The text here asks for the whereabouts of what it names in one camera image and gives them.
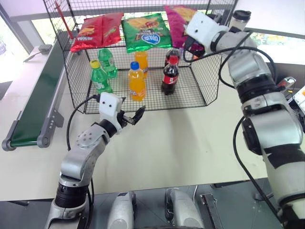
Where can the green conveyor belt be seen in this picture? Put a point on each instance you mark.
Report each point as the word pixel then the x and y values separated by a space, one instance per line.
pixel 38 95

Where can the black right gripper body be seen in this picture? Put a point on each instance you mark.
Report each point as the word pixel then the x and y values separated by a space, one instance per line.
pixel 191 41

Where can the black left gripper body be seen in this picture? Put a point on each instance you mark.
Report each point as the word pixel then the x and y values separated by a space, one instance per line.
pixel 121 118

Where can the red chips bag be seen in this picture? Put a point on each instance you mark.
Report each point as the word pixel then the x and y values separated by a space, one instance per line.
pixel 87 33
pixel 112 27

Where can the small grey device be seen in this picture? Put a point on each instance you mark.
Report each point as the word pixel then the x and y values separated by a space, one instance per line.
pixel 44 48

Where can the black metal bracket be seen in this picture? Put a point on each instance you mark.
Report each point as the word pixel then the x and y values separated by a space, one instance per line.
pixel 210 210

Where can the red grey handheld device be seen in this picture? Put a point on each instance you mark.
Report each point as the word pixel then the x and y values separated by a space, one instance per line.
pixel 287 82

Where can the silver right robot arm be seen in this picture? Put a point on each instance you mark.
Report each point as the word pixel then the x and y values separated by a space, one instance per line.
pixel 274 128

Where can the green chips bag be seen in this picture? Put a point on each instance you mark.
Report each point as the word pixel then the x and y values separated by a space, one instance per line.
pixel 146 32

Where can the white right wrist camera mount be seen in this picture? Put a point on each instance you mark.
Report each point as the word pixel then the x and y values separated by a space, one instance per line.
pixel 202 25

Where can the grey rounded robot leg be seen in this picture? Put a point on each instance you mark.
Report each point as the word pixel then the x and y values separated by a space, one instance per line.
pixel 183 208
pixel 122 211

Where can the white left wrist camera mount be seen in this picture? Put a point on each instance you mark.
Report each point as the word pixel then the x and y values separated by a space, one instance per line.
pixel 109 103

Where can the travel mug black lid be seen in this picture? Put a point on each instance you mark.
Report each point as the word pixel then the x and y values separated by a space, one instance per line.
pixel 240 20

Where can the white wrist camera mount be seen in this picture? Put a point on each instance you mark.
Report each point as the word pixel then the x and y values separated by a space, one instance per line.
pixel 109 103
pixel 202 25

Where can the magenta chips bag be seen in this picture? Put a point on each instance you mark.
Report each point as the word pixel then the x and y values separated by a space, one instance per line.
pixel 177 26

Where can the red clamp bar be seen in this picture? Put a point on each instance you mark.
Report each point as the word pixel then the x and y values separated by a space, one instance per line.
pixel 63 17

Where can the cola bottle red cap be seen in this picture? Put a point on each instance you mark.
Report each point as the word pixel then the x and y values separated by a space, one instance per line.
pixel 172 53
pixel 169 77

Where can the green soda bottle yellow cap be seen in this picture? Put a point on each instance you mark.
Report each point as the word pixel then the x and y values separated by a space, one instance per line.
pixel 100 80

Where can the orange soda bottle blue cap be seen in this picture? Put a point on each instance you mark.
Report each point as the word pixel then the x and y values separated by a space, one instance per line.
pixel 137 83

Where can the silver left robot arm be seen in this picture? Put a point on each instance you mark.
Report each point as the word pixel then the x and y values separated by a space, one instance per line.
pixel 78 159

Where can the white yellow box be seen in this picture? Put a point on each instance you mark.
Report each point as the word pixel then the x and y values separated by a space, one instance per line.
pixel 299 96

